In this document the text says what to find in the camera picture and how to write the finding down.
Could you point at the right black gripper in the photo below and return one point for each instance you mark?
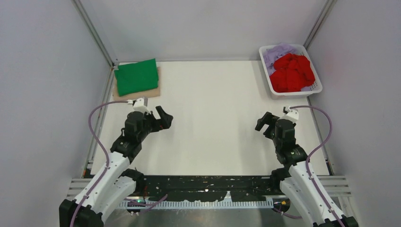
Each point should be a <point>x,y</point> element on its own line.
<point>268,118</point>

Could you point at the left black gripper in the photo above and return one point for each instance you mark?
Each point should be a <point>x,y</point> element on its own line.
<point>165,121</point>

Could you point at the green t shirt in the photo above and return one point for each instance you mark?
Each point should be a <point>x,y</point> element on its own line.
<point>137,77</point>

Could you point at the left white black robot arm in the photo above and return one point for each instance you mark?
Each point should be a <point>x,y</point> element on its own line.
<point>116,181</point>

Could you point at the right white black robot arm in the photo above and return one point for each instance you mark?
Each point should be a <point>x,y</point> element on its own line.
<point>296,179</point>

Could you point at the folded beige t shirt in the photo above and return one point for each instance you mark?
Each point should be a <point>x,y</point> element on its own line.
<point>149,94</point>

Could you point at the red t shirt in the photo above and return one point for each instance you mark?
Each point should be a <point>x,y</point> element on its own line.
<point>292,73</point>

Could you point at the lavender t shirt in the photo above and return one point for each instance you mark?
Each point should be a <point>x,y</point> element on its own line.
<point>273,54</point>

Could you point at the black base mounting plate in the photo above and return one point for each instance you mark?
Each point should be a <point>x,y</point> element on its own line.
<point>206,188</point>

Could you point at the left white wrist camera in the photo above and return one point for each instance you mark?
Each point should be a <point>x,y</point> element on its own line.
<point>140,105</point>

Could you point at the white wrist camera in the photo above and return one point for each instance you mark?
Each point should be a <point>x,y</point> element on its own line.
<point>290,114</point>
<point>140,105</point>

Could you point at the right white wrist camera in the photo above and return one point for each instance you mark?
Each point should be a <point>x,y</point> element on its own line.
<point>290,114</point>

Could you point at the grey slotted cable duct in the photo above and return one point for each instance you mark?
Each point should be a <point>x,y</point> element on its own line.
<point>224,204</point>

